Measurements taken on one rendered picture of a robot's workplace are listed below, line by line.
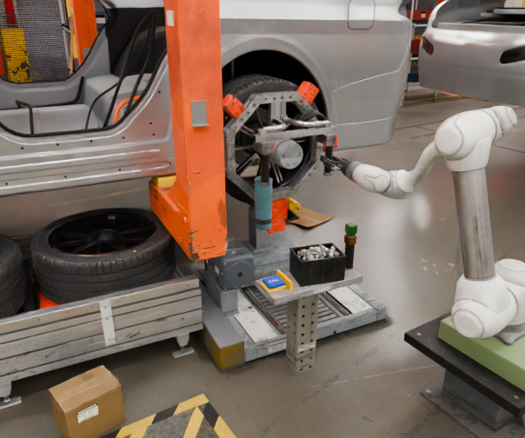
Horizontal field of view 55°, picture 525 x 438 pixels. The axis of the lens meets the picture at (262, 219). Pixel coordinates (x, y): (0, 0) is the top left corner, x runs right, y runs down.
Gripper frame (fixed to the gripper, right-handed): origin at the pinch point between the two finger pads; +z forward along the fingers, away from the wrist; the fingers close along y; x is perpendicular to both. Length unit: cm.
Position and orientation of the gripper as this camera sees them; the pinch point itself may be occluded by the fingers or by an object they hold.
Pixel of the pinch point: (328, 158)
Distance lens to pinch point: 248.0
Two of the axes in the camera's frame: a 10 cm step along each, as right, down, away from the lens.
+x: 0.0, -9.2, -3.9
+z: -4.4, -3.5, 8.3
